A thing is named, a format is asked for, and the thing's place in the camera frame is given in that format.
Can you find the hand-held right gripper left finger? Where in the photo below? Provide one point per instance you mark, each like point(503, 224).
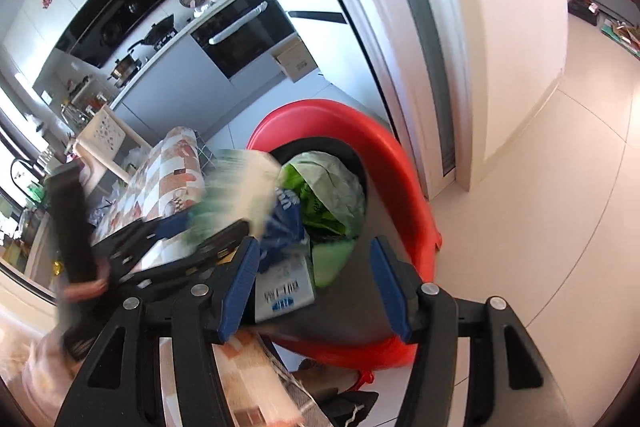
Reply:
point(237, 287)

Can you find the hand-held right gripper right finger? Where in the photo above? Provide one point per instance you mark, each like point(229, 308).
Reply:
point(392, 292)

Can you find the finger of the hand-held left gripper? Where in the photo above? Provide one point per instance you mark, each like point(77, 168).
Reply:
point(170, 227)
point(200, 257)

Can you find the white box blue print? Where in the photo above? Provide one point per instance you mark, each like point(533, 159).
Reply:
point(282, 292)

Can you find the green sponge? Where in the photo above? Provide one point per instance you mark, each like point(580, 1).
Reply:
point(332, 262)

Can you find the green white box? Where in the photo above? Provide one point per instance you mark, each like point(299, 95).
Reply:
point(235, 192)

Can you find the blue plastic bag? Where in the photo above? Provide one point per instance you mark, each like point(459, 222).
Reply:
point(285, 227)

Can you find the light green plastic bag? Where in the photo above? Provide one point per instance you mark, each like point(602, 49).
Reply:
point(330, 187)

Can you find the person's left forearm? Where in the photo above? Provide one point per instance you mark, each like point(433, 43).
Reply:
point(45, 372)

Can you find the person's left hand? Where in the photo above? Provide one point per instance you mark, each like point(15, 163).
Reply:
point(85, 291)

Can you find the kitchen faucet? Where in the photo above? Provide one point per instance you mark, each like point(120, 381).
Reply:
point(20, 167)

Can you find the beige plastic chair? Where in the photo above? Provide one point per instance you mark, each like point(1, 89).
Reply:
point(107, 134)

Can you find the dark cloth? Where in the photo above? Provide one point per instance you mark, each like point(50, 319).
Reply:
point(340, 397)

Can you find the red plastic stool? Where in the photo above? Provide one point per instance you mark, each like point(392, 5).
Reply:
point(400, 167)

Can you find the steel cooking pot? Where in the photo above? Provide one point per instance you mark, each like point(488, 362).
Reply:
point(125, 68)

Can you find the black wok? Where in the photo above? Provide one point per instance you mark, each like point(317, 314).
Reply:
point(155, 36)

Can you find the black built-in oven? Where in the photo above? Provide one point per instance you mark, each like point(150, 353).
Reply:
point(240, 37)

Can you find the cardboard box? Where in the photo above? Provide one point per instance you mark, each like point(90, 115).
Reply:
point(297, 62)

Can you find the black range hood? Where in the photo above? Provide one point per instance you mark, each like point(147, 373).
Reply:
point(115, 17)

